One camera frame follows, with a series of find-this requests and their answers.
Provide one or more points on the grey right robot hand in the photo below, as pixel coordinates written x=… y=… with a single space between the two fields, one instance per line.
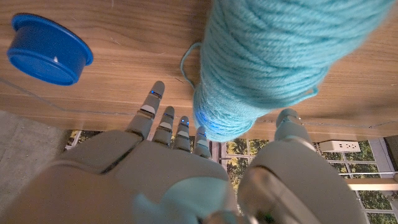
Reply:
x=161 y=180

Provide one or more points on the teal yarn skein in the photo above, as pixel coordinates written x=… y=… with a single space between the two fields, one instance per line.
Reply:
x=273 y=56

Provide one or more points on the blue plastic lid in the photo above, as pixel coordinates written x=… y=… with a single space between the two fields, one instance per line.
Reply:
x=46 y=53

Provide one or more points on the white power strip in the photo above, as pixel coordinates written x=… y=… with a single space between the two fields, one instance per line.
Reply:
x=339 y=146

